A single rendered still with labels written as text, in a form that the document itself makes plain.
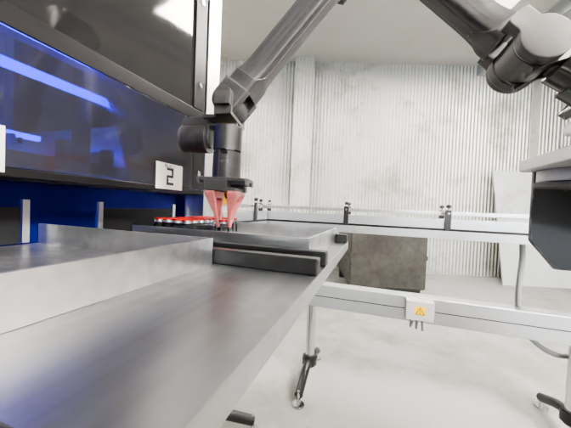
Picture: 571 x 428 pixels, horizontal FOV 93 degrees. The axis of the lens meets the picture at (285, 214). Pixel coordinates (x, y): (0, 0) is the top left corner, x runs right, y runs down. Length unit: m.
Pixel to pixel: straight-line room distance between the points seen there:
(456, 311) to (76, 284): 1.47
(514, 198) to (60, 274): 5.14
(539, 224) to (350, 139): 4.09
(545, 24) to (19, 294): 0.71
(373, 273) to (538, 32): 2.78
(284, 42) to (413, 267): 2.94
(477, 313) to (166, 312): 1.46
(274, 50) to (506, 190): 4.74
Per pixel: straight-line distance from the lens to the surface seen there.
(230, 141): 0.56
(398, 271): 3.27
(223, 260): 0.37
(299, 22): 0.65
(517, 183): 5.26
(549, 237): 0.55
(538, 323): 1.65
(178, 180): 0.71
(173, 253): 0.31
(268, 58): 0.62
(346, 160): 4.46
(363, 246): 3.12
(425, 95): 5.08
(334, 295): 1.51
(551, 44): 0.64
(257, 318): 0.21
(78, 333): 0.21
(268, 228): 0.69
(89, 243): 0.52
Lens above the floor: 0.96
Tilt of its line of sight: 1 degrees down
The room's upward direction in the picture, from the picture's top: 2 degrees clockwise
